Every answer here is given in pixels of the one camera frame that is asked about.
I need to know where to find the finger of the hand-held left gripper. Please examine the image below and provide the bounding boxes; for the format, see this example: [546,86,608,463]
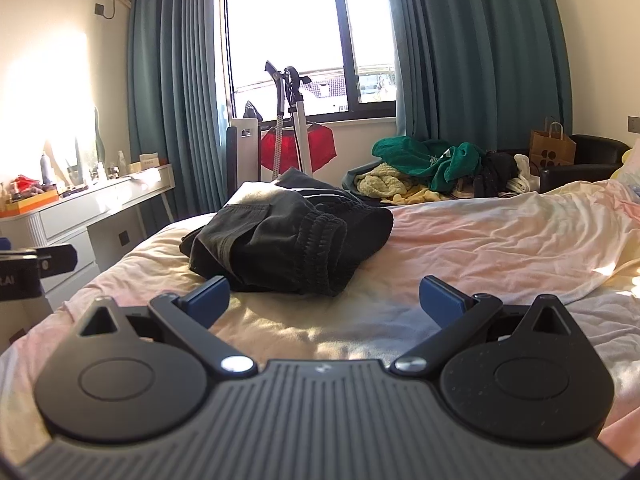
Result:
[39,244,77,277]

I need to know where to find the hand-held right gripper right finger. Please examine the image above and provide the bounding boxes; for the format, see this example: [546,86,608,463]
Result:
[389,275,573,378]

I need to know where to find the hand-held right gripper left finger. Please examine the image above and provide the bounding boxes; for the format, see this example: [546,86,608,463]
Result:
[75,276,258,378]

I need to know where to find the black jeans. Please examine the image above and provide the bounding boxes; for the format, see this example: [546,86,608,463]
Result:
[180,195,306,293]

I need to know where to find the black elastic-waist pants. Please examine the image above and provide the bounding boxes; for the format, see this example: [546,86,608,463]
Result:
[277,167,396,297]

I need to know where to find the black clothes pile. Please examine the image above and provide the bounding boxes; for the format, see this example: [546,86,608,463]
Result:
[477,151,523,197]

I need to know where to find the orange tray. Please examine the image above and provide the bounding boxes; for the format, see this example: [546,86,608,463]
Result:
[0,187,61,218]

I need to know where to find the white dressing table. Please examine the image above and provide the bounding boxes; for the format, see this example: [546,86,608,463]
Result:
[0,162,176,311]

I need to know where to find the pastel bed duvet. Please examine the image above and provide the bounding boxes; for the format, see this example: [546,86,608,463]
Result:
[0,177,640,480]

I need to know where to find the red plush item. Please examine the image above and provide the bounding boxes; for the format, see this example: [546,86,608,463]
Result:
[12,175,48,196]

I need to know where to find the group of cosmetic bottles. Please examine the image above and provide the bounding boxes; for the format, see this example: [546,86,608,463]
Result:
[39,105,132,188]

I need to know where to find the grey faded garment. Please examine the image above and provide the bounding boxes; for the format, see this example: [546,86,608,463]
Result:
[222,180,301,211]

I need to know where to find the pale yellow cloth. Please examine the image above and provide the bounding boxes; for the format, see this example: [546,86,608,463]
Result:
[382,185,453,206]

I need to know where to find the yellow knit blanket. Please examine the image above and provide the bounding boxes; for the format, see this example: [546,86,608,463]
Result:
[354,162,421,198]

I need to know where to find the folded ironing board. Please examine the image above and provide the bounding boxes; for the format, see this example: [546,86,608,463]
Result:
[226,117,261,196]

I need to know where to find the green garment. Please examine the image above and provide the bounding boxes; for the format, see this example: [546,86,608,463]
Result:
[371,136,487,193]

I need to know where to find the grey-blue cloth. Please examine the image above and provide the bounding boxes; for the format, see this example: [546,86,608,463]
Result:
[342,162,381,193]

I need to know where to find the white garment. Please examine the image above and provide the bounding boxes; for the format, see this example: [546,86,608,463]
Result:
[506,154,542,193]

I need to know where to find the brown paper bag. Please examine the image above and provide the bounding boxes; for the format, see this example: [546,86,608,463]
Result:
[530,116,577,177]

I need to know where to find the red cloth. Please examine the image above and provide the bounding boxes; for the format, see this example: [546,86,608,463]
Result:
[260,122,337,171]

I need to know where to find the garment steamer stand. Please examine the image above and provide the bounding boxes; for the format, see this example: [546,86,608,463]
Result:
[264,60,313,181]

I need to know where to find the teal curtain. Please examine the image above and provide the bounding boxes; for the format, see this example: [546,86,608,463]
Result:
[126,0,231,221]
[382,0,573,148]

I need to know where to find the black armchair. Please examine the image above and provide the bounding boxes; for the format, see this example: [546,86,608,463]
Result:
[539,134,632,194]

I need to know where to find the yellow pillow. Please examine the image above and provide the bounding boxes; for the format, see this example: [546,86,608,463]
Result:
[610,141,640,181]

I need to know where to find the window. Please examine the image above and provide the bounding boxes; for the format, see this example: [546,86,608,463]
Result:
[220,0,401,121]

